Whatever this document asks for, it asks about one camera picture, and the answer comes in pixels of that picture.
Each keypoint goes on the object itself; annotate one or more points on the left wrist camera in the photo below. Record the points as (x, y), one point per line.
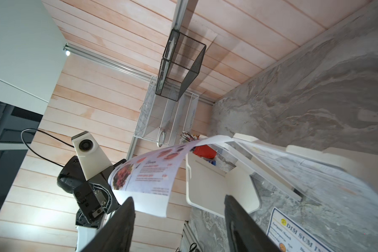
(91, 156)

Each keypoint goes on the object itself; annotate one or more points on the white menu holder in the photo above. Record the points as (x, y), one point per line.
(344, 180)

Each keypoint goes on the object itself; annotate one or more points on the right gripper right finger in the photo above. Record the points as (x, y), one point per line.
(244, 235)

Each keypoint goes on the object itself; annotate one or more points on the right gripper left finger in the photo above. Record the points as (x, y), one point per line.
(116, 235)

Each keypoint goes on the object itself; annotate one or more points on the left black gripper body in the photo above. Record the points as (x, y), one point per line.
(93, 196)

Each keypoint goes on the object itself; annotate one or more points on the old dim sum menu sheet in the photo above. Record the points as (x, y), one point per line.
(288, 236)

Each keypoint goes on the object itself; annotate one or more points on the black mesh wall basket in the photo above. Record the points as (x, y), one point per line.
(180, 65)

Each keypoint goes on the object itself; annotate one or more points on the red pencil cup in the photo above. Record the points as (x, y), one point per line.
(204, 151)

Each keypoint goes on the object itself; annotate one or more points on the white wire wall shelf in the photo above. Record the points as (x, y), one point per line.
(158, 113)

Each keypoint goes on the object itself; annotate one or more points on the pink new menu sheet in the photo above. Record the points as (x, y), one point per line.
(149, 178)

